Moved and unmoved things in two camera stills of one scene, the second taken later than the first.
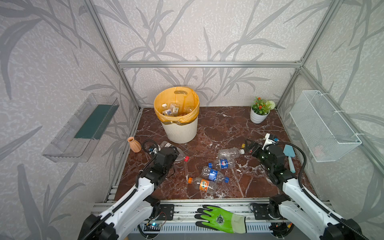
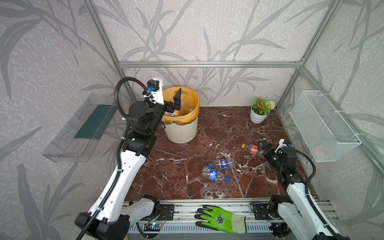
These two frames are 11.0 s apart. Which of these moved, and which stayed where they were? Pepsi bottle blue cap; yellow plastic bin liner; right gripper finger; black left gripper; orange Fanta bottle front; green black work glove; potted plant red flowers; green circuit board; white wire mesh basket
Moved: right gripper finger; orange Fanta bottle front; black left gripper
Stayed: white wire mesh basket; green circuit board; yellow plastic bin liner; Pepsi bottle blue cap; green black work glove; potted plant red flowers
